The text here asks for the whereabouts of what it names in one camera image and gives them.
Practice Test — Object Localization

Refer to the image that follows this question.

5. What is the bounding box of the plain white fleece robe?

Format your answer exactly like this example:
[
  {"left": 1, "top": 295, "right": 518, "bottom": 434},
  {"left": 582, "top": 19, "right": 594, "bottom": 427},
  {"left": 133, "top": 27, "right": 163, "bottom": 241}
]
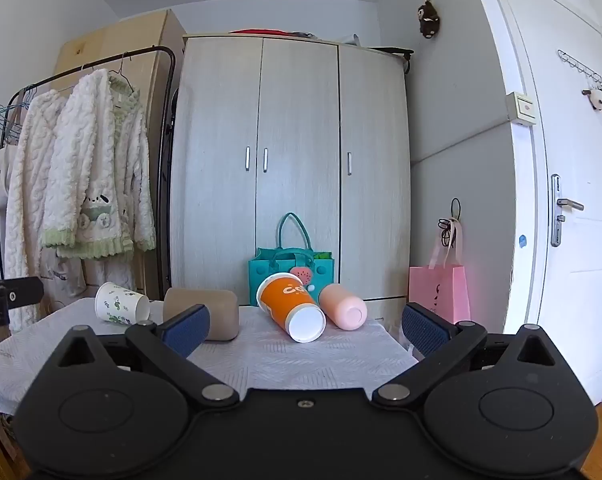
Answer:
[{"left": 3, "top": 89, "right": 86, "bottom": 333}]

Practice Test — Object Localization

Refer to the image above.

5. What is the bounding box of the orange paper cup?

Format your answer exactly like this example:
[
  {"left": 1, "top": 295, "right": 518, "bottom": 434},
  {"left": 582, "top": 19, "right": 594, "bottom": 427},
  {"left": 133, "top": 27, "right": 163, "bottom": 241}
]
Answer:
[{"left": 256, "top": 272, "right": 327, "bottom": 344}]

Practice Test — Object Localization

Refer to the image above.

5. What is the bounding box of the pink paper bag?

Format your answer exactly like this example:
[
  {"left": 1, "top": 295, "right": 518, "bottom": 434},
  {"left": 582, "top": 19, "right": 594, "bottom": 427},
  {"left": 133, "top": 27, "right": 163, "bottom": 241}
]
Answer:
[{"left": 408, "top": 220, "right": 471, "bottom": 326}]

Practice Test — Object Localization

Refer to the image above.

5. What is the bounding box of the teal tote bag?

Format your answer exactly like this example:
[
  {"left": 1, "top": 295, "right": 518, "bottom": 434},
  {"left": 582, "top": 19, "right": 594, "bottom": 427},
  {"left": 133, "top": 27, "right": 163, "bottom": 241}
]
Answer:
[{"left": 248, "top": 212, "right": 335, "bottom": 308}]

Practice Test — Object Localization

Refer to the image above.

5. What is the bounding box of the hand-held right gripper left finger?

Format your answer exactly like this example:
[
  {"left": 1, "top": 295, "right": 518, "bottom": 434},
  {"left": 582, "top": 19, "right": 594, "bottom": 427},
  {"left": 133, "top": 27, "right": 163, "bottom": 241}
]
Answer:
[{"left": 41, "top": 304, "right": 240, "bottom": 409}]

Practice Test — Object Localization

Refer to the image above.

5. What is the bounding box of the tall cardboard box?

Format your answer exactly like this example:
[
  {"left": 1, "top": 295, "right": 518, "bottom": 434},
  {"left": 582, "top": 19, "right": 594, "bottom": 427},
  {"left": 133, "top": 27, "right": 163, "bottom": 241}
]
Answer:
[{"left": 53, "top": 9, "right": 187, "bottom": 301}]

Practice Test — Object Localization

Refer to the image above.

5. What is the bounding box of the black clothes rack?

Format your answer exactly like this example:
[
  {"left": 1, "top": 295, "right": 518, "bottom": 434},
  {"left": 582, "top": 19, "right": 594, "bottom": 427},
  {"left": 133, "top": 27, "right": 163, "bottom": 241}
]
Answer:
[{"left": 0, "top": 46, "right": 177, "bottom": 301}]

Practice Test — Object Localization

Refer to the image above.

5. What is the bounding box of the silver door handle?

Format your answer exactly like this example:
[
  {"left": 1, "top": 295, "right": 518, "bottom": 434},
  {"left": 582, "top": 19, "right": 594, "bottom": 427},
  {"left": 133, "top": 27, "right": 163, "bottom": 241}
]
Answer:
[{"left": 550, "top": 174, "right": 585, "bottom": 247}]

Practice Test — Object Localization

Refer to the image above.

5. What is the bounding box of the white cup with green print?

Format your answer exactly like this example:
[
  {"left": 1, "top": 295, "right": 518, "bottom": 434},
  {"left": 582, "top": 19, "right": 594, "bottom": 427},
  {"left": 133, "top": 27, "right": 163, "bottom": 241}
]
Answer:
[{"left": 95, "top": 281, "right": 151, "bottom": 325}]

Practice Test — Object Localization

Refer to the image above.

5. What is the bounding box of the black bar on wardrobe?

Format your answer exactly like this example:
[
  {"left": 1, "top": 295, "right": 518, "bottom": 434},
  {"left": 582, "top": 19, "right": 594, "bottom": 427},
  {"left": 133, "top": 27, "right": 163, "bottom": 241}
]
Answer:
[{"left": 368, "top": 46, "right": 414, "bottom": 76}]

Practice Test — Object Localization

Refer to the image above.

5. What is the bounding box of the pink cup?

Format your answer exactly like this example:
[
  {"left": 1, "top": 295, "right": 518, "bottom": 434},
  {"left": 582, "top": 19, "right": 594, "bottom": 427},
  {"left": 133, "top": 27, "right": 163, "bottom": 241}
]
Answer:
[{"left": 318, "top": 283, "right": 368, "bottom": 331}]

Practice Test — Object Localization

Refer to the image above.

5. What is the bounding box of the light wooden wardrobe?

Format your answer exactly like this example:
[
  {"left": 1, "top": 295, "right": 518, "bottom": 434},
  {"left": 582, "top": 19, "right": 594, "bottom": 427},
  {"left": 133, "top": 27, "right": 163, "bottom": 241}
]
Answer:
[{"left": 168, "top": 34, "right": 413, "bottom": 321}]

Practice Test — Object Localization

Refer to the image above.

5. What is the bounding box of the panda plush toy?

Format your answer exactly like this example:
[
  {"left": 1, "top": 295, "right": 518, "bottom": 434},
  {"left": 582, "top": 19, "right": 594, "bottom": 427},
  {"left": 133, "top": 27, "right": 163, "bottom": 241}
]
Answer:
[{"left": 582, "top": 85, "right": 602, "bottom": 121}]

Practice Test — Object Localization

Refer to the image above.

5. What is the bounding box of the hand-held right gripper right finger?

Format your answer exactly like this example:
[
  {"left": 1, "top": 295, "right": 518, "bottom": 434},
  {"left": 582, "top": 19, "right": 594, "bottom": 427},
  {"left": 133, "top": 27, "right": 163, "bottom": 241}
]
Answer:
[{"left": 371, "top": 303, "right": 569, "bottom": 409}]

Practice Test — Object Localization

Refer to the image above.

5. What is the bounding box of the flat red item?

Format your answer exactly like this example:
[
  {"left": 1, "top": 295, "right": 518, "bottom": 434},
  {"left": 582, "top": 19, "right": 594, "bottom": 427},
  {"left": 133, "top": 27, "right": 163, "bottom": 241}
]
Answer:
[{"left": 228, "top": 29, "right": 288, "bottom": 39}]

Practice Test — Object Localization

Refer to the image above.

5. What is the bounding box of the white patterned tablecloth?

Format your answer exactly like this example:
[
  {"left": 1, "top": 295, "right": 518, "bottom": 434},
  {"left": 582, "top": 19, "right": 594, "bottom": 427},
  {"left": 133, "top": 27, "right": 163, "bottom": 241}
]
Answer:
[{"left": 0, "top": 297, "right": 419, "bottom": 413}]

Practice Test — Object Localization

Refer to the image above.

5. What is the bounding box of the brown paper cup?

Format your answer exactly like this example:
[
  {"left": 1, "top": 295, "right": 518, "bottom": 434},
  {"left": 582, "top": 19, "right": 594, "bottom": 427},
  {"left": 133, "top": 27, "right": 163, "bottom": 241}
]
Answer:
[{"left": 162, "top": 287, "right": 240, "bottom": 342}]

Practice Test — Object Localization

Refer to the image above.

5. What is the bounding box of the metal hook rack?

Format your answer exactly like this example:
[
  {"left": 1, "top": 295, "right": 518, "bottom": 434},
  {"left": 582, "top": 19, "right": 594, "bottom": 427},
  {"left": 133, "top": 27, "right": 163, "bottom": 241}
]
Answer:
[{"left": 557, "top": 50, "right": 602, "bottom": 89}]

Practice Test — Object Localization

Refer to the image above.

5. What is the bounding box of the brown plush toy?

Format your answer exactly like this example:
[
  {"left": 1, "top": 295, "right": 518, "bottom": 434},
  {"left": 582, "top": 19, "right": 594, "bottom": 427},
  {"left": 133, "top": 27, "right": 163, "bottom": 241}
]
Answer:
[{"left": 416, "top": 0, "right": 442, "bottom": 39}]

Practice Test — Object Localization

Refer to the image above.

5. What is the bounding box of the white fleece robe green trim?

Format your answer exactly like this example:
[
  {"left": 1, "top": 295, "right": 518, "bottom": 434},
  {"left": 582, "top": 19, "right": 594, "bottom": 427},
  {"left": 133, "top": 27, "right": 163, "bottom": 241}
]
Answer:
[{"left": 41, "top": 68, "right": 157, "bottom": 262}]

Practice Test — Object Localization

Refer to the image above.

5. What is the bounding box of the beige printed garment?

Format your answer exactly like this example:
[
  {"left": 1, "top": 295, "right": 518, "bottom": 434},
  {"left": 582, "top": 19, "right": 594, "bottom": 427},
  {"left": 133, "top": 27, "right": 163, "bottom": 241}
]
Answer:
[{"left": 40, "top": 249, "right": 138, "bottom": 307}]

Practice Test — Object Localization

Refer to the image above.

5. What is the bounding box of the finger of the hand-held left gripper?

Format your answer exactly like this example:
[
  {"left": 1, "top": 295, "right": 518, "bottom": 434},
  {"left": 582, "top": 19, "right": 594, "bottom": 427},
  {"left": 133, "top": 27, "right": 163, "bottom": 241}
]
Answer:
[{"left": 0, "top": 276, "right": 45, "bottom": 328}]

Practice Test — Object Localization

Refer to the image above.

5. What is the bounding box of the blue wire hanger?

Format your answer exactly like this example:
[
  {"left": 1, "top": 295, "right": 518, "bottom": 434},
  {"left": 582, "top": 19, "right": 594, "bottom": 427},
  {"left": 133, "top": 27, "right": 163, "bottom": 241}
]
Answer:
[{"left": 0, "top": 87, "right": 36, "bottom": 145}]

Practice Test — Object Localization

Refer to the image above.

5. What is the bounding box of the wall light switch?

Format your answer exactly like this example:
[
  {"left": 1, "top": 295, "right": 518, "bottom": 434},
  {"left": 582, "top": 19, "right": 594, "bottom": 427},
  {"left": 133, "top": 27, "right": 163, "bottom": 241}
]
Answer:
[{"left": 505, "top": 91, "right": 538, "bottom": 126}]

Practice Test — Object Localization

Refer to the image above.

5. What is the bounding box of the metal wire hanger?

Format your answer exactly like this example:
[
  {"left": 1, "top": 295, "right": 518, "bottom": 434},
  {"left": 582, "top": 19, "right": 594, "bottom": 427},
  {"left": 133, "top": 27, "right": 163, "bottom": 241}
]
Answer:
[{"left": 107, "top": 52, "right": 138, "bottom": 95}]

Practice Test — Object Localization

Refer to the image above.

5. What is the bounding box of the black cord on hook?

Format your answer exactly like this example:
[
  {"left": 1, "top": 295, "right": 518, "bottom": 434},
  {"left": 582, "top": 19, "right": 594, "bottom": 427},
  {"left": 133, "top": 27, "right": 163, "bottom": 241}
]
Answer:
[{"left": 438, "top": 198, "right": 462, "bottom": 248}]

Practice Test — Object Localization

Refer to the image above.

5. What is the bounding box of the white door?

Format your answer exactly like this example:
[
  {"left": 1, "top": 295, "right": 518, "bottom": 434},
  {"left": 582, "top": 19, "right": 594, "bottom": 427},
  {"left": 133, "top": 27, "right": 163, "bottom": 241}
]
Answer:
[{"left": 474, "top": 0, "right": 602, "bottom": 406}]

